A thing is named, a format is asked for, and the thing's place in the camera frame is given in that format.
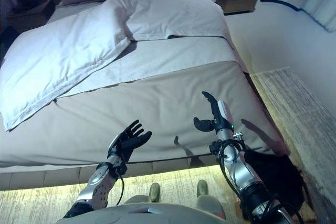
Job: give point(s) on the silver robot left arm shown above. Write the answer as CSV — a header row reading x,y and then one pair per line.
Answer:
x,y
99,179

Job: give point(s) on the white duvet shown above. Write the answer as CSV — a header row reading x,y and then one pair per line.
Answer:
x,y
65,58

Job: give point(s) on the silver robot right leg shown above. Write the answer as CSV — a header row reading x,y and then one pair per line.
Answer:
x,y
202,190

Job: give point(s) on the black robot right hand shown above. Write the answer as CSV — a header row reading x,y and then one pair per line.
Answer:
x,y
220,116

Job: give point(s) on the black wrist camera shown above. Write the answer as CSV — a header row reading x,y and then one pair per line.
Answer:
x,y
215,146
120,171

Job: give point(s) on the black garment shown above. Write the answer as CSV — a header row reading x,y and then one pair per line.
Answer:
x,y
275,166

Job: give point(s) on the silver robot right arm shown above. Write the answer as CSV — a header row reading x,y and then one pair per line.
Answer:
x,y
244,174

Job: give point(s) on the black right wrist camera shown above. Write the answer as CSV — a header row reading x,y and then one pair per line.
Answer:
x,y
215,146

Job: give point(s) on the grey textured bed sheet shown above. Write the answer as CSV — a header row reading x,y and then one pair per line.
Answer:
x,y
170,56

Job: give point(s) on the bed with beige cover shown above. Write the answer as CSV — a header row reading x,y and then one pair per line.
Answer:
x,y
131,108

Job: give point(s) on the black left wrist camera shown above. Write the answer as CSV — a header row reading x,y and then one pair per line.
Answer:
x,y
120,171

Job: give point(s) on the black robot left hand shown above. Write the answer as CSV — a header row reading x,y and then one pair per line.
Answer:
x,y
128,140

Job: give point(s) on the grey striped rug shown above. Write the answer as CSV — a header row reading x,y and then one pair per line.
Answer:
x,y
288,103

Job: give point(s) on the grey robot torso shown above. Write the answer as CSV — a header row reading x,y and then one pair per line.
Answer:
x,y
136,216

